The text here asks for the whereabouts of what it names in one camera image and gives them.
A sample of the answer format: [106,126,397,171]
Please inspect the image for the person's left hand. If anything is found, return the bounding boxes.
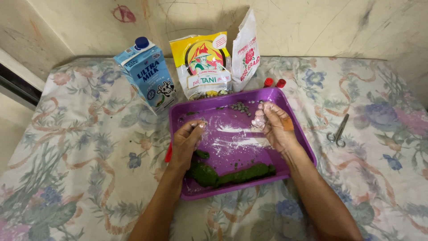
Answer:
[169,120,208,171]

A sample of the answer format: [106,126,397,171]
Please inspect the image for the person's right hand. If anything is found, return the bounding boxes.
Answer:
[251,101,301,153]

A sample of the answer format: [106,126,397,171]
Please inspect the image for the tan adhesive bandage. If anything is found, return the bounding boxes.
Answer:
[281,116,295,132]

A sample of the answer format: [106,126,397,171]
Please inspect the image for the pile of small dough balls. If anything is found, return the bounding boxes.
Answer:
[230,100,265,117]

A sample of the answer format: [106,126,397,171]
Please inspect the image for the purple plastic tray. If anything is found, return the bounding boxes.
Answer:
[168,87,317,201]

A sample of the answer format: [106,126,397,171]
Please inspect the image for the yellow and white flour bag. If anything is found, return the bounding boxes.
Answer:
[169,32,233,101]

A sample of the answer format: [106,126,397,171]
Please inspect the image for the large green dough lump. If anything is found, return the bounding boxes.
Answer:
[185,161,277,189]

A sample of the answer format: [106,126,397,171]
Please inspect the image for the white flour bag red print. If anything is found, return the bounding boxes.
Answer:
[231,8,261,92]

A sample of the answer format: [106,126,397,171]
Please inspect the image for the blue milk carton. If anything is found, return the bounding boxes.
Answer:
[113,36,178,115]

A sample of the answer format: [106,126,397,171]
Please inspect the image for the metal scissors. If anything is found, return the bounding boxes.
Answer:
[327,113,350,148]

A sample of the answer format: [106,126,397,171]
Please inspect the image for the floral mattress cover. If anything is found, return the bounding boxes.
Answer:
[0,56,428,241]

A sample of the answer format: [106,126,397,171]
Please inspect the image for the dark metal frame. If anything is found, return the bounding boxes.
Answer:
[0,62,43,108]

